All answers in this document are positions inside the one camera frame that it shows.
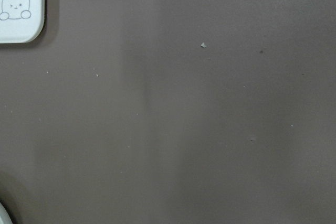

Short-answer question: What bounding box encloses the cream round plate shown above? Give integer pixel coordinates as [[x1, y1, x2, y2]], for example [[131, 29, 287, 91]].
[[0, 204, 13, 224]]

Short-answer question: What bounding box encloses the cream rectangular tray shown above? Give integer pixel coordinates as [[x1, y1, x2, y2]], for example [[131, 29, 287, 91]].
[[1, 0, 45, 44]]

